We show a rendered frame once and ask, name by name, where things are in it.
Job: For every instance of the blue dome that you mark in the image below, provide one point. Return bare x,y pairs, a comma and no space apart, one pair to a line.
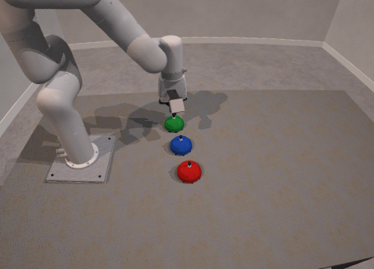
181,145

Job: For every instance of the red dome bell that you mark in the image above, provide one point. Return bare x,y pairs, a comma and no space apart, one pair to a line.
189,171

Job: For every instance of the green dome bell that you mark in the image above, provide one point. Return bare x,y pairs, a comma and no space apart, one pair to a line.
174,123

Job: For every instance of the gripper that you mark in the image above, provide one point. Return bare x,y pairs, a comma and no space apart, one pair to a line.
164,85

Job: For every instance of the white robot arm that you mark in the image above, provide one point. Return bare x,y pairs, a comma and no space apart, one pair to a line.
40,59

